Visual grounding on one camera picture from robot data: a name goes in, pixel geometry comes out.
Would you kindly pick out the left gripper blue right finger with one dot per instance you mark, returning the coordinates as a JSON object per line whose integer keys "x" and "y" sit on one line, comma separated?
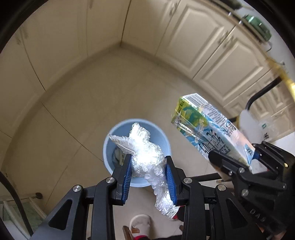
{"x": 174, "y": 179}

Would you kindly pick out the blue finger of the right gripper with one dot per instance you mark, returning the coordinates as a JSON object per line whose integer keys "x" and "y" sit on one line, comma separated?
{"x": 228, "y": 163}
{"x": 272, "y": 156}

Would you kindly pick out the cream lower cabinets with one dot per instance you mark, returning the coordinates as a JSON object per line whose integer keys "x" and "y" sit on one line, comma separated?
{"x": 49, "y": 39}

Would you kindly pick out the clear plastic wrap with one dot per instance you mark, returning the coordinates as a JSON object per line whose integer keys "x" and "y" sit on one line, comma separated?
{"x": 147, "y": 161}

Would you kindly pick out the black chair frame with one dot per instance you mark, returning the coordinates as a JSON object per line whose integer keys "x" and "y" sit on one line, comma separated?
{"x": 253, "y": 100}

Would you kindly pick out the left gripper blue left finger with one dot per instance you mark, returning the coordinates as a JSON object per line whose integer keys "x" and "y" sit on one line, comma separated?
{"x": 122, "y": 174}

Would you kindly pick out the green electric cooker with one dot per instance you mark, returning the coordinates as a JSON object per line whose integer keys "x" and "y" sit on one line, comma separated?
{"x": 259, "y": 26}

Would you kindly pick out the light blue trash bin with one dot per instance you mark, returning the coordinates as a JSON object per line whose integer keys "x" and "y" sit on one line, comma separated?
{"x": 123, "y": 128}

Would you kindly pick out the drink carton box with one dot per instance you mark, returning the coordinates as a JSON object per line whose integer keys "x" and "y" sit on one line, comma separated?
{"x": 207, "y": 129}

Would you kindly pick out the round white marble table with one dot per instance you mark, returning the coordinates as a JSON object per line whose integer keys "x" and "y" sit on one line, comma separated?
{"x": 252, "y": 129}

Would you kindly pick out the white slipper left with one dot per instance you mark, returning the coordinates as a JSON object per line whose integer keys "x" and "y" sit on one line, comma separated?
{"x": 140, "y": 226}

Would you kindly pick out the person right hand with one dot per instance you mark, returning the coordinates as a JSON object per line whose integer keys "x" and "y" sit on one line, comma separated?
{"x": 279, "y": 236}

